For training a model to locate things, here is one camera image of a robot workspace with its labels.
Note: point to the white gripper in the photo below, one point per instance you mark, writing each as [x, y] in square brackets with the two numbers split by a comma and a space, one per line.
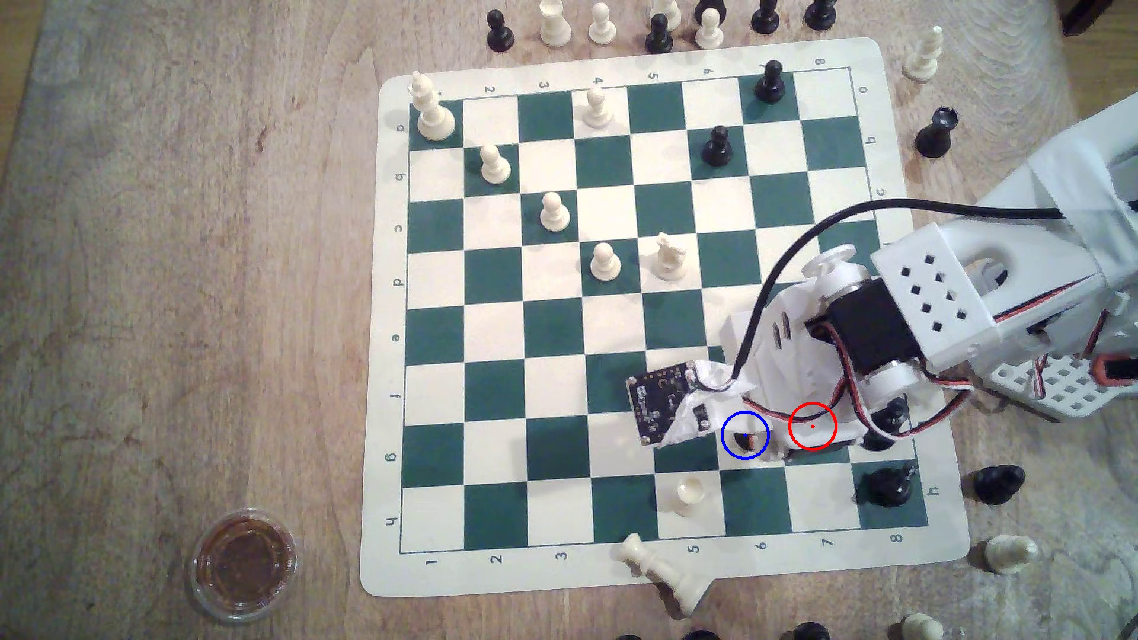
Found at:
[827, 435]

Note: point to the black chess pawn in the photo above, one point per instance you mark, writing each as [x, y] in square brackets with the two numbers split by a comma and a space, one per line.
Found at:
[749, 438]
[659, 35]
[770, 83]
[765, 18]
[500, 33]
[716, 147]

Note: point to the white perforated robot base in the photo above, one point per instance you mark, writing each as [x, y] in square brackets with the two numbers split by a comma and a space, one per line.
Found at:
[1067, 387]

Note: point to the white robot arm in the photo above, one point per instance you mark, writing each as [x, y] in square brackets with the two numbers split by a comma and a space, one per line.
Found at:
[933, 293]

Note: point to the white chess rook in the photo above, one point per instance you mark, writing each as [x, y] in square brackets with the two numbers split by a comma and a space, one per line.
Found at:
[689, 498]
[555, 25]

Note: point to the black chess queen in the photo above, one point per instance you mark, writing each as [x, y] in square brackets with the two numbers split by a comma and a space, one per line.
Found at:
[889, 419]

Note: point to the black chess king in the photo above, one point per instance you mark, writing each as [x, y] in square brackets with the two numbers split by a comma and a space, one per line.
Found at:
[889, 487]

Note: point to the white chess king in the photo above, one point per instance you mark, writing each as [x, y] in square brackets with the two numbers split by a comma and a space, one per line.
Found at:
[662, 573]

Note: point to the white chess knight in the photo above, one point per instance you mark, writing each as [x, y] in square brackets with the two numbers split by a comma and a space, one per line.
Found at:
[669, 259]

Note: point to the white chess pawn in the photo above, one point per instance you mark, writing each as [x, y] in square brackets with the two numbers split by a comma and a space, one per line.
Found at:
[555, 214]
[602, 27]
[709, 32]
[494, 167]
[605, 264]
[597, 111]

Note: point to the green white chess mat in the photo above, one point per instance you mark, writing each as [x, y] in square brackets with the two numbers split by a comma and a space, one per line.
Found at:
[533, 355]

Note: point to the white chess piece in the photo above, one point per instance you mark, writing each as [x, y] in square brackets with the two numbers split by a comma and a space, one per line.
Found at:
[922, 628]
[1010, 554]
[668, 11]

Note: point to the white chess bishop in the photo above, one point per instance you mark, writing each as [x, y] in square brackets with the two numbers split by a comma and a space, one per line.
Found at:
[923, 58]

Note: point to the white tape wad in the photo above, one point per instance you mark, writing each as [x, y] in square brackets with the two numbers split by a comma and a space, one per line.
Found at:
[689, 428]

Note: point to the orange clamp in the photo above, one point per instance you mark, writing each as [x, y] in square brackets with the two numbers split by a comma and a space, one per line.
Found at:
[1117, 369]

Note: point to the clear plastic sauce cup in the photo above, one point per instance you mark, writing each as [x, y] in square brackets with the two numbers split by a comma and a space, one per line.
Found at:
[242, 563]

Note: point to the dark brown object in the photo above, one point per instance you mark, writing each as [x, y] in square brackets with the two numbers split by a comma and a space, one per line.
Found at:
[1086, 14]

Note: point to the black camera circuit board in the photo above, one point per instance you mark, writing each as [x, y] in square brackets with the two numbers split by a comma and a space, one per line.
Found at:
[662, 400]

